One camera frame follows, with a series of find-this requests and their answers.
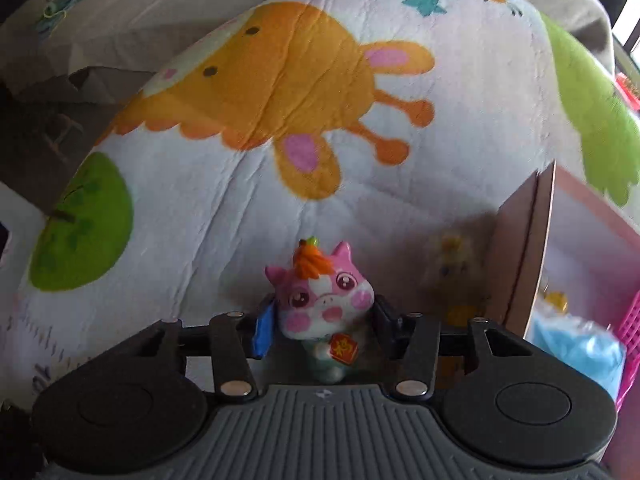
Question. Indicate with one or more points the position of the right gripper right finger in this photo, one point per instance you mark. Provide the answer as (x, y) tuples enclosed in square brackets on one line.
[(410, 345)]

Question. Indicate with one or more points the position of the blue tissue pack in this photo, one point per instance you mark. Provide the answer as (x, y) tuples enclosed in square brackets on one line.
[(581, 344)]

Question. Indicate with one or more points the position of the pink toy net racket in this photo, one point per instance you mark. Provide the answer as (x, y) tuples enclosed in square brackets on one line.
[(628, 333)]

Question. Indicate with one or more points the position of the colourful giraffe play mat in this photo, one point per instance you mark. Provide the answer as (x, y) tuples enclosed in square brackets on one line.
[(76, 290)]

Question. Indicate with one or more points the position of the pink cardboard box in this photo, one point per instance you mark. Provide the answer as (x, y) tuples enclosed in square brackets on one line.
[(556, 236)]

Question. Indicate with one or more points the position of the small yellow haired figurine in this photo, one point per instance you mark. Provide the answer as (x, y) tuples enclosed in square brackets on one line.
[(454, 281)]

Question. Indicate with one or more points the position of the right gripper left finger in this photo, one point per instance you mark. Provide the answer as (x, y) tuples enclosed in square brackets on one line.
[(235, 339)]

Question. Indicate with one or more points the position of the pink cat figurine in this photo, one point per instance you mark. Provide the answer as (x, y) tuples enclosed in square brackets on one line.
[(322, 303)]

